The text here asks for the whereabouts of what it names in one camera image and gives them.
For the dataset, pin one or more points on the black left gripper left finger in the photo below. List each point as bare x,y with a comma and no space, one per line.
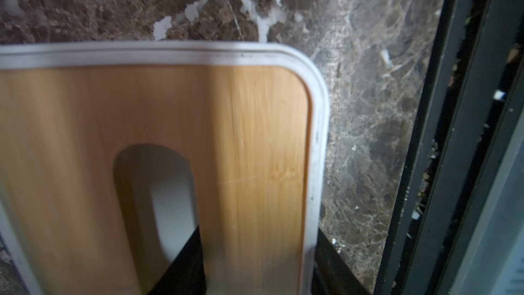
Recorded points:
185,275

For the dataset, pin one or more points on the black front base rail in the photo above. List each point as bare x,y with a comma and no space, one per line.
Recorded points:
467,123

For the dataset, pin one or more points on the white box bamboo lid front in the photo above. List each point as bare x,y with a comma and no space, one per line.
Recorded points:
113,154

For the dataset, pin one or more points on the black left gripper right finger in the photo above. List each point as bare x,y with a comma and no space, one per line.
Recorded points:
331,275

